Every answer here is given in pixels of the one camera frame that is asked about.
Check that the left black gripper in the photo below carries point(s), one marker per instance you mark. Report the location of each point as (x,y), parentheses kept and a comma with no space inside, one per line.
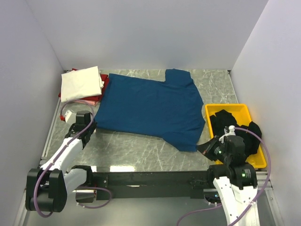
(93,127)

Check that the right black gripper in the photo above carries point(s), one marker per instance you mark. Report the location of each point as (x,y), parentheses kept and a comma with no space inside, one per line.
(206,148)

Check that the blue t shirt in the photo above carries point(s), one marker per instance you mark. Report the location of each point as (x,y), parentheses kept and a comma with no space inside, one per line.
(169,109)

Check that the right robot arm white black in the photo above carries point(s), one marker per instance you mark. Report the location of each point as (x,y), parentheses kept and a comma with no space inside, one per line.
(234,179)

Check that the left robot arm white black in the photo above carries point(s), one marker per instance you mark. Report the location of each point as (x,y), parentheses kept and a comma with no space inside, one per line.
(48,186)

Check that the black t shirt in bin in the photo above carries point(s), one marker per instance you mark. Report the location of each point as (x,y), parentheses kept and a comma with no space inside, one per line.
(222,119)

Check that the folded white t shirt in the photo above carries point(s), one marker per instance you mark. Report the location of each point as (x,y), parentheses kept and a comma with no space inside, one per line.
(81,83)

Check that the yellow plastic bin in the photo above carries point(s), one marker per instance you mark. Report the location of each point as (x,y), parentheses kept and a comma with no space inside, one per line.
(242,115)

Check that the folded red t shirt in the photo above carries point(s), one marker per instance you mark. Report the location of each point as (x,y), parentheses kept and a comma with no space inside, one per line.
(104,81)

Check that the black base beam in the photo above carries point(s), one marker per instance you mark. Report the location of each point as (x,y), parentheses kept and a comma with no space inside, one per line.
(167,184)

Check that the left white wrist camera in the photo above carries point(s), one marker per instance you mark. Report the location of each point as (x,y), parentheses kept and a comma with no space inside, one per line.
(68,115)

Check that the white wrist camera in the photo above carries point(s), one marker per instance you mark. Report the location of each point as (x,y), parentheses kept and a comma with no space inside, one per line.
(228,131)
(68,115)

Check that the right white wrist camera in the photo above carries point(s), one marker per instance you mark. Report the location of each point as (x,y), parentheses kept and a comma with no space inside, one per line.
(228,131)

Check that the aluminium frame rail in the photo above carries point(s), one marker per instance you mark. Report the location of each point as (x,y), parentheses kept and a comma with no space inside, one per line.
(21,214)

